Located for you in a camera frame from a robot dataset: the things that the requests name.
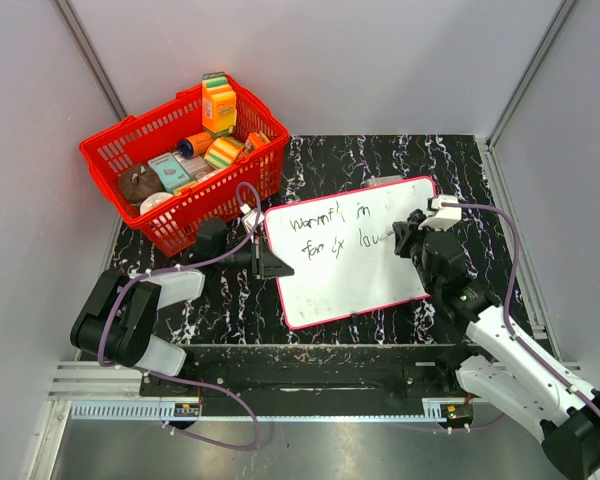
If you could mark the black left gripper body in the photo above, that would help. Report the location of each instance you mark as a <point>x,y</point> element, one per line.
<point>240,260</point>

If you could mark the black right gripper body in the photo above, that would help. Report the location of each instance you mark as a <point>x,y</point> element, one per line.
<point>435,282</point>

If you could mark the black whiteboard marker pen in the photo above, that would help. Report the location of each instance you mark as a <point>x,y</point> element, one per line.
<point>386,236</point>

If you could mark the pink framed whiteboard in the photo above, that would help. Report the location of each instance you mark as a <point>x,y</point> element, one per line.
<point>341,266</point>

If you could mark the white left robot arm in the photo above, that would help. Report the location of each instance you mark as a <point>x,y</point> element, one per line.
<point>117,321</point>

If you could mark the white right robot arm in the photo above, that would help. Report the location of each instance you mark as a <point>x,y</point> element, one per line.
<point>495,359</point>

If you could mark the white eraser block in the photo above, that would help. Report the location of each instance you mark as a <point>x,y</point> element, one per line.
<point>377,181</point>

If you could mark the white round lid container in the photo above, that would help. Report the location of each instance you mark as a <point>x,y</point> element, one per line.
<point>154,201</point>

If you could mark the red plastic shopping basket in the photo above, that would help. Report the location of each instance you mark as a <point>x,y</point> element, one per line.
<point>172,226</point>

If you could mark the yellow green sponge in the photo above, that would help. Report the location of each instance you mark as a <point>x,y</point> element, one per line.
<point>223,152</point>

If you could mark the teal small box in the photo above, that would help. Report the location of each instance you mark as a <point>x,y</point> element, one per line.
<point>170,172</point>

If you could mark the orange snack packet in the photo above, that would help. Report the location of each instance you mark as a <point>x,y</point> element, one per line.
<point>254,141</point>

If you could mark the orange cylindrical can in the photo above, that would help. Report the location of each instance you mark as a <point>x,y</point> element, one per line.
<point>195,145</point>

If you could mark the brown round bread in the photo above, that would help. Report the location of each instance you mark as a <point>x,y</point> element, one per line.
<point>139,182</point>

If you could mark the orange sponge pack upright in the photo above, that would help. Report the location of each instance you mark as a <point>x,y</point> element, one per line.
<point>219,104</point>

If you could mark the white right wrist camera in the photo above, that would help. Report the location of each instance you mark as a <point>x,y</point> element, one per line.
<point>444,212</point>

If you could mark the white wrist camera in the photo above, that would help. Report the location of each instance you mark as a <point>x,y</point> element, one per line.
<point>252,217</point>
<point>444,212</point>

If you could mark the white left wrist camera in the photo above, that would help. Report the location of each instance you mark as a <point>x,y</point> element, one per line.
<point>252,217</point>

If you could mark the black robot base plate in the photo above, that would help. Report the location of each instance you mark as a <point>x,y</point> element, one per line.
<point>350,379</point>

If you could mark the white slotted cable duct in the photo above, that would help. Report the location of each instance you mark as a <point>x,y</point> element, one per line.
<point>178,411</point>

